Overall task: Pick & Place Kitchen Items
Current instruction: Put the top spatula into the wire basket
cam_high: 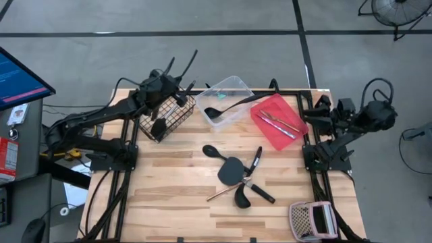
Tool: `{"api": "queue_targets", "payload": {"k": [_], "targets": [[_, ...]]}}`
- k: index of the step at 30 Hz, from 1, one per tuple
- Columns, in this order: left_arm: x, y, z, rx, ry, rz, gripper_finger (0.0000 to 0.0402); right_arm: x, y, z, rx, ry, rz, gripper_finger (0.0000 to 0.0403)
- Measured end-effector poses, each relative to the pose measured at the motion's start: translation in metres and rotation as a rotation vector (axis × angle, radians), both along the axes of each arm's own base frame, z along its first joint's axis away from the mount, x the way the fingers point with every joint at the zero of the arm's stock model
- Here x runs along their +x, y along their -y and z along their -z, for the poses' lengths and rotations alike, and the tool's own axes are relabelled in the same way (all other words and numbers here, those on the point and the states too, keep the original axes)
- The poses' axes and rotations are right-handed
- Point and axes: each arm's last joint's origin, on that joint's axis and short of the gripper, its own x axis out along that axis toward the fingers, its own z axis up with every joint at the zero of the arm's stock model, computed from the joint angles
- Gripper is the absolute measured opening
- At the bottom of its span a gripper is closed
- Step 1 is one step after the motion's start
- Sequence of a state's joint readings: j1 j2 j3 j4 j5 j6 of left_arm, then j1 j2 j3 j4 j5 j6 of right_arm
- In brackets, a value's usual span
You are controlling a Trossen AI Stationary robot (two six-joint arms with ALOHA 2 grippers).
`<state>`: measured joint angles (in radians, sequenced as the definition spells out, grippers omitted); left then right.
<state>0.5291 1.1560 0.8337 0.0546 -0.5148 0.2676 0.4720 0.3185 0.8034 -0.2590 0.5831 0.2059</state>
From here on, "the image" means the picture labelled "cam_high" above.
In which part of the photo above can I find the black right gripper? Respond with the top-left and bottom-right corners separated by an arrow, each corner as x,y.
302,94 -> 359,136

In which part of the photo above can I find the black ladle with white label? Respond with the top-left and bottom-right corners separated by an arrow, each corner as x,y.
234,145 -> 263,209

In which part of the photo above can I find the black computer mouse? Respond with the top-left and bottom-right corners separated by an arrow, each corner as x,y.
20,217 -> 47,243

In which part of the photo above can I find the grey desk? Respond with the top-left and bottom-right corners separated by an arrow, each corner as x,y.
0,99 -> 53,243

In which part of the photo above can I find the black floor fan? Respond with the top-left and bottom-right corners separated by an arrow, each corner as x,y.
357,0 -> 432,42

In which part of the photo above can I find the computer monitor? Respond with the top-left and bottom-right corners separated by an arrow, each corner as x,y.
0,46 -> 57,111

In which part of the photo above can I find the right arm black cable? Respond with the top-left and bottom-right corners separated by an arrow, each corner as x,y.
360,77 -> 396,111

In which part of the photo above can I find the black cable beside frame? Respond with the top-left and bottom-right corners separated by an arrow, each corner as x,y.
84,170 -> 112,237

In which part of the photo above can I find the red plastic tray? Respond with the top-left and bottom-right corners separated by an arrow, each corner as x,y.
249,93 -> 311,152

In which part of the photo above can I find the rose gold cutlery piece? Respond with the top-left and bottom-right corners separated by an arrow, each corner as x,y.
206,175 -> 252,203

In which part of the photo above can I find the black floor cable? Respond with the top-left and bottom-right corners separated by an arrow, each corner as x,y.
399,127 -> 432,176

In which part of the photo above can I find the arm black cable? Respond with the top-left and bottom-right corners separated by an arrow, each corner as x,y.
360,77 -> 396,111
113,76 -> 151,105

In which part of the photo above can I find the black wire basket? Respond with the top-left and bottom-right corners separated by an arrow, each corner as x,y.
138,86 -> 197,144

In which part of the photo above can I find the black keyboard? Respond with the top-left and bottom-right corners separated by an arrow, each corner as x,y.
0,187 -> 11,227

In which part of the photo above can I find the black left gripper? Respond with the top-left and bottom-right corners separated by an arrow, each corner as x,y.
138,49 -> 199,111

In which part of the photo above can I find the black slotted spoon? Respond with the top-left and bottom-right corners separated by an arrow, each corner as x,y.
201,144 -> 252,173

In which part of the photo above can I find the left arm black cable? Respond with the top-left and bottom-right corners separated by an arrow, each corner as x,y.
113,76 -> 151,105

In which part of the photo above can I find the clear plastic container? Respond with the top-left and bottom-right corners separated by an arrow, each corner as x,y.
194,74 -> 259,132

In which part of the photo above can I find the pink plastic basket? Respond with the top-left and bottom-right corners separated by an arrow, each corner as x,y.
288,200 -> 339,242

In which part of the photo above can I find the white id badge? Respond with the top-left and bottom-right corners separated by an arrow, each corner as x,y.
6,103 -> 31,128

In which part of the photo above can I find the yellow tool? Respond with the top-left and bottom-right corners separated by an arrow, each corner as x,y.
39,148 -> 82,162

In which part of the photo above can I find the grey stand base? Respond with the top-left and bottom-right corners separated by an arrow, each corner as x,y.
403,121 -> 432,142

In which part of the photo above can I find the red cardboard box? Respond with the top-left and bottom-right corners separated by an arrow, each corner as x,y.
0,136 -> 20,183

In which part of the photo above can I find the black desk leg bar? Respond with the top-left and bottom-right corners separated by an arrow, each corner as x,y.
38,158 -> 92,190

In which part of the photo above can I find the white paper sheet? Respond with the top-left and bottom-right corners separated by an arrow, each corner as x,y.
62,161 -> 92,211

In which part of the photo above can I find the iridescent table knife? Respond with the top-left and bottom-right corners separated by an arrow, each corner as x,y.
256,114 -> 297,140

